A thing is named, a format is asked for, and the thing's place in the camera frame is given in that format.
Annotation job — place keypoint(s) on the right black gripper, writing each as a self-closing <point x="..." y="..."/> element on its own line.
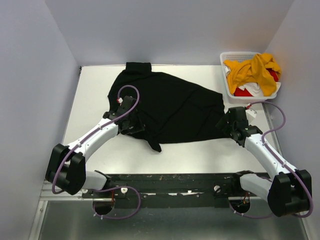
<point x="226" y="128"/>

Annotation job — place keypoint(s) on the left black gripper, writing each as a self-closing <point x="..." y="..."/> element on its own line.
<point x="139" y="127"/>

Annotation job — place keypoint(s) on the black t-shirt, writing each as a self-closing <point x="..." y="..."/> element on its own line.
<point x="172" y="110"/>

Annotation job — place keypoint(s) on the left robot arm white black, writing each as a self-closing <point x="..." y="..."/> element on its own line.
<point x="67" y="164"/>

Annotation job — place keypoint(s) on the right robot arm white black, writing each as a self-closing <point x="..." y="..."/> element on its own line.
<point x="288" y="190"/>

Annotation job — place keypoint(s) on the red t-shirt in basket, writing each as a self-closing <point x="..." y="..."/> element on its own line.
<point x="275" y="78"/>

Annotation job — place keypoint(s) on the white t-shirt in basket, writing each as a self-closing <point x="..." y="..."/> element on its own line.
<point x="250" y="89"/>

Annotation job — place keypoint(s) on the yellow t-shirt in basket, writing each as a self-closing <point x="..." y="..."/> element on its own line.
<point x="262" y="70"/>

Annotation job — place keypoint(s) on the white plastic laundry basket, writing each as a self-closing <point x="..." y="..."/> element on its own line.
<point x="240" y="56"/>

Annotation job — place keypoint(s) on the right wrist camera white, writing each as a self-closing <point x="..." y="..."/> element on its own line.
<point x="251" y="115"/>

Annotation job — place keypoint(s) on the black mounting base plate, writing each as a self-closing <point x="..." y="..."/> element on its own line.
<point x="162" y="191"/>

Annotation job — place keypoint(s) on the aluminium rail frame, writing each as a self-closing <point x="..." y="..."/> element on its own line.
<point x="286" y="189"/>

